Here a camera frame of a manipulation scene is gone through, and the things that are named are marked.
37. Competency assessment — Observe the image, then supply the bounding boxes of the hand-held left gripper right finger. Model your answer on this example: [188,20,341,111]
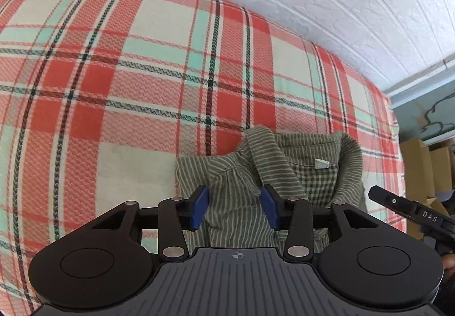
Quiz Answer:
[260,184,392,263]

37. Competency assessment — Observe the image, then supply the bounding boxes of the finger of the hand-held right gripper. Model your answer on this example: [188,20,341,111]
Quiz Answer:
[368,186,415,218]

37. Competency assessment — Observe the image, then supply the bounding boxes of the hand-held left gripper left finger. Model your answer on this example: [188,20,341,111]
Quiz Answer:
[75,185,210,261]

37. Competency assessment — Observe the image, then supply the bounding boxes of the green white checked shirt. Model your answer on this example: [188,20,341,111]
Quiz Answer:
[174,125,367,253]

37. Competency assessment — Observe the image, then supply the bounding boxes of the person's right hand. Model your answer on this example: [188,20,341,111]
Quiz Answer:
[441,253,455,279]

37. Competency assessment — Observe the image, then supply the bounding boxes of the blue cartoon painted panel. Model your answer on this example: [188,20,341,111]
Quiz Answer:
[386,74,455,144]

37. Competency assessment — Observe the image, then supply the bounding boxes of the red plaid blanket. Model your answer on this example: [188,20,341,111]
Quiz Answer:
[0,0,406,316]

